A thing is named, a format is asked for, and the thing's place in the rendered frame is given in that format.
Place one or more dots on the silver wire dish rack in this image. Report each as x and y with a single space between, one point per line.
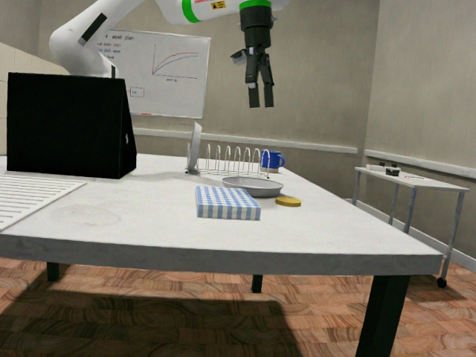
215 173

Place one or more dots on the blue and white checked towel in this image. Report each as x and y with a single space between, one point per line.
226 203

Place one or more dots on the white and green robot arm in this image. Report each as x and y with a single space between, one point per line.
73 45

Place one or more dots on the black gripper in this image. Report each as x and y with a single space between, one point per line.
258 39

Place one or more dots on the blue mug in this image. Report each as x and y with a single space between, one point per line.
274 163

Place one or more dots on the white ribbed draining mat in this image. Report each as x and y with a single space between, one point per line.
14 212

